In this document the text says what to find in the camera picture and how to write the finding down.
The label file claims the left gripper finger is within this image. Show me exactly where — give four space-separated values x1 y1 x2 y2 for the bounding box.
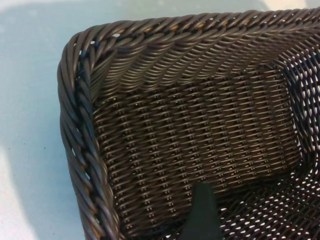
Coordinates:
178 183 224 240

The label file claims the dark brown woven basket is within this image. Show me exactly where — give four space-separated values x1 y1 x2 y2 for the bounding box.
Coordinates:
56 7 320 240

